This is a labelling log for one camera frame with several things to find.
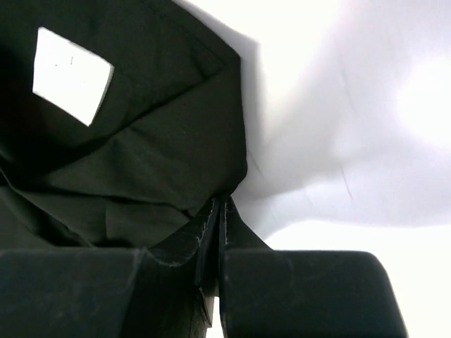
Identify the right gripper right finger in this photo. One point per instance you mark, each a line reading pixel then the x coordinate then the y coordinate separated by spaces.
pixel 278 293

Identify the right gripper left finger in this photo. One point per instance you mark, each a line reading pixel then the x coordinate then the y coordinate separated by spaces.
pixel 165 291

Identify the black long sleeve shirt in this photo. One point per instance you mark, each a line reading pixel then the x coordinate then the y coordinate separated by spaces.
pixel 168 136

